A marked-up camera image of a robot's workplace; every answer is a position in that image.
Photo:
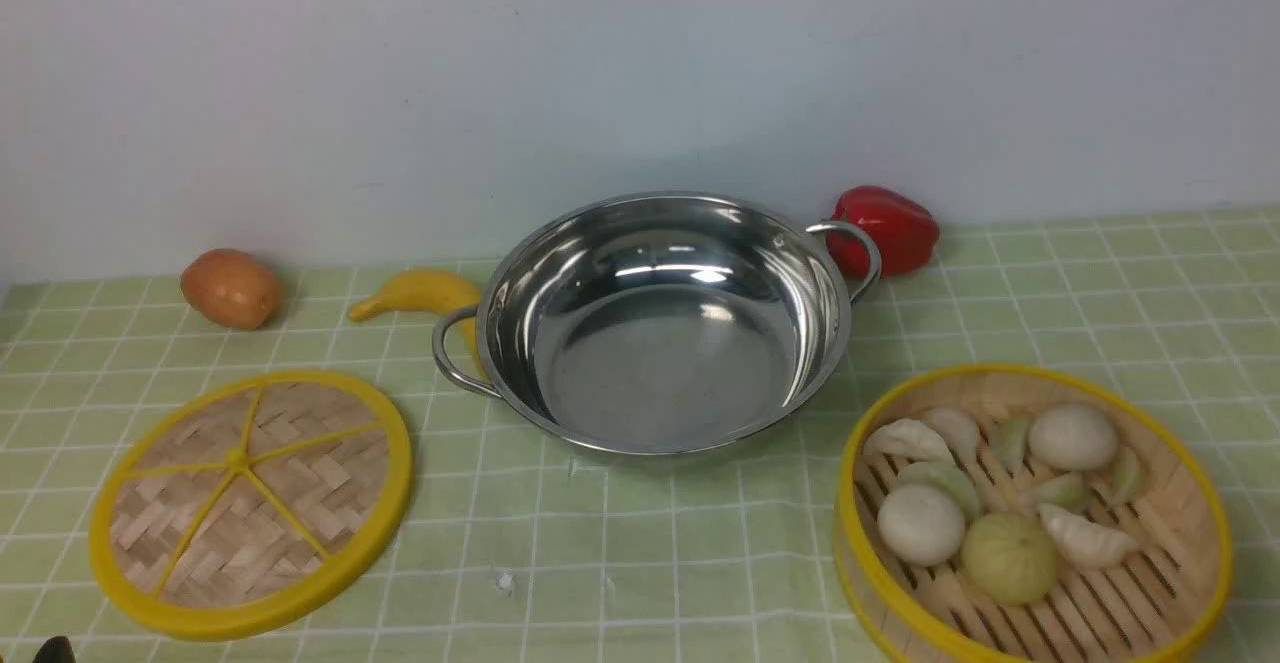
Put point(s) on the green round bun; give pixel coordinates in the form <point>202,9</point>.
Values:
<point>1010,557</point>

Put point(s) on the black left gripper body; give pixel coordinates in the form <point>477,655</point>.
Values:
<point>57,649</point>

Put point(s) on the yellow banana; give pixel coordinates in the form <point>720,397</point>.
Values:
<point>423,289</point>

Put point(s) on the brown potato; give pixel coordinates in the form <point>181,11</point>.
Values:
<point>232,289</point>

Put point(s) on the green dumpling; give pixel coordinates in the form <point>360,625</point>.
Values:
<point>950,480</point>
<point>1009,442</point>
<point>1126,477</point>
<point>1068,491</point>

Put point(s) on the white round bun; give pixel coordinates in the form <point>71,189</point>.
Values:
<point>1073,438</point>
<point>921,525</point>

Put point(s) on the green checked tablecloth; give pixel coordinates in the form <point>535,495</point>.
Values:
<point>519,547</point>

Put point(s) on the stainless steel pot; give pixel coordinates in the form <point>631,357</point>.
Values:
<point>662,323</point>

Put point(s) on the bamboo steamer basket yellow rim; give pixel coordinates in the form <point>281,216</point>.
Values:
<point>1159,605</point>

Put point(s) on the red bell pepper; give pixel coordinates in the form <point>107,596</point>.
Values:
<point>905,232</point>

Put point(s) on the white dumpling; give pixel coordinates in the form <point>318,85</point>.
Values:
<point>958,429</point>
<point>910,439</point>
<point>1083,543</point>

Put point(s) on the woven bamboo steamer lid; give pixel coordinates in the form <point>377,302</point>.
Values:
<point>253,505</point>

